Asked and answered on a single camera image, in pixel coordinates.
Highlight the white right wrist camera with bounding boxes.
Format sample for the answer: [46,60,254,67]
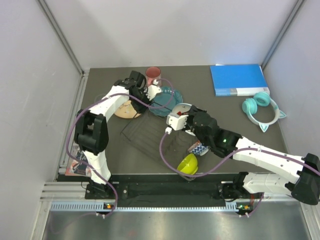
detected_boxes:
[165,112,188,135]

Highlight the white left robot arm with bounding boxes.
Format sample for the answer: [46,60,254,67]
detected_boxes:
[74,70,161,199]

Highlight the lime green bowl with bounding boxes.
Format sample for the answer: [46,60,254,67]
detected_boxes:
[177,153,198,175]

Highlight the white watermelon plate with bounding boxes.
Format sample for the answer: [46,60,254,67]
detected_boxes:
[172,103,192,116]

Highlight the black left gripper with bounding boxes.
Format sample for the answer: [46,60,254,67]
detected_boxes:
[130,88,154,115]

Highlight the red blue patterned bowl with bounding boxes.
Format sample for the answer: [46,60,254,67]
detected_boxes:
[187,140,209,156]

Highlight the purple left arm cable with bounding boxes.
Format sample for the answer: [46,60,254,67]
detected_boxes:
[66,77,176,217]

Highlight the Little Women book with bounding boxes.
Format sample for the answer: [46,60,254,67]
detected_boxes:
[65,145,91,178]

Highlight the black wire dish rack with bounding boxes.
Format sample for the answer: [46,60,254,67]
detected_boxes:
[120,111,198,168]

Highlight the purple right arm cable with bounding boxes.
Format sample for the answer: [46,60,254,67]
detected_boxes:
[159,127,320,217]

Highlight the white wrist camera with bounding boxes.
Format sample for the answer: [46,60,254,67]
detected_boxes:
[165,112,188,135]
[144,79,162,101]

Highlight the teal scalloped plate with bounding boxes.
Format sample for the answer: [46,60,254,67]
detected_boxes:
[149,86,183,117]

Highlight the beige floral plate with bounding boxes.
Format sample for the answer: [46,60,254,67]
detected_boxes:
[114,100,141,119]

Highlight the teal cat-ear headphones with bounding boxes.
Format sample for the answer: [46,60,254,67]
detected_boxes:
[241,92,287,133]

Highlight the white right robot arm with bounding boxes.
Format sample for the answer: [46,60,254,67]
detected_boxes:
[183,106,320,205]

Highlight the blue clip file folder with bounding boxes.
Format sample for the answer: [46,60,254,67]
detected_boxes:
[209,64,270,97]

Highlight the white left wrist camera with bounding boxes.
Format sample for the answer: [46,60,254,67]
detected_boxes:
[144,79,162,101]

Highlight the pink mug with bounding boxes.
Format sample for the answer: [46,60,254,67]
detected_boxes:
[145,66,162,87]

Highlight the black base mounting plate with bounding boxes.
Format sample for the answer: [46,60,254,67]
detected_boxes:
[84,181,263,201]

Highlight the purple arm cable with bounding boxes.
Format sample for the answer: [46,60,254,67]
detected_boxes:
[159,127,320,217]
[66,77,176,217]

